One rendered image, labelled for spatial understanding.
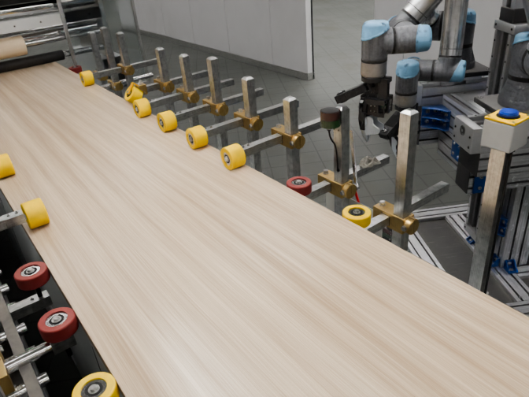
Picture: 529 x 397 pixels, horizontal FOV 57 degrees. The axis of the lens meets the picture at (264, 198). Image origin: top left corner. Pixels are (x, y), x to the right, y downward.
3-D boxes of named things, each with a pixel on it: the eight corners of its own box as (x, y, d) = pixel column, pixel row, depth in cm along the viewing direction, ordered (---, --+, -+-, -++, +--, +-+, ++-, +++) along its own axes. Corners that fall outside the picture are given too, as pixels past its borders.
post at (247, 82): (258, 185, 208) (248, 74, 185) (264, 187, 206) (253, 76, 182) (252, 187, 207) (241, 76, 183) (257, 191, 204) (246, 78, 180)
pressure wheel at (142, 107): (153, 112, 217) (148, 116, 224) (146, 95, 217) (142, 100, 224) (141, 115, 215) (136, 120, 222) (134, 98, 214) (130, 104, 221)
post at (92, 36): (110, 102, 335) (93, 31, 311) (112, 103, 333) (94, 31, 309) (105, 104, 333) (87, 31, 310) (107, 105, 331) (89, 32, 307)
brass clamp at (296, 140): (283, 136, 183) (282, 124, 180) (306, 146, 173) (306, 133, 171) (270, 141, 180) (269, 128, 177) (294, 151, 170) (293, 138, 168)
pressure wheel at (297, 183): (301, 202, 163) (300, 172, 158) (317, 211, 158) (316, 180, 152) (282, 211, 160) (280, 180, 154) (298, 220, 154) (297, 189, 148)
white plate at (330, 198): (327, 209, 176) (327, 186, 171) (382, 239, 158) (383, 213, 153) (326, 210, 176) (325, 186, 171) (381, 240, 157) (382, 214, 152)
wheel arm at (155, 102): (231, 83, 245) (230, 76, 244) (234, 85, 243) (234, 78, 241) (139, 109, 221) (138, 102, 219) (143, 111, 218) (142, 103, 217)
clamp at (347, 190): (328, 182, 170) (328, 169, 167) (356, 195, 160) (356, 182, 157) (316, 187, 167) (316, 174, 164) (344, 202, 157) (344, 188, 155)
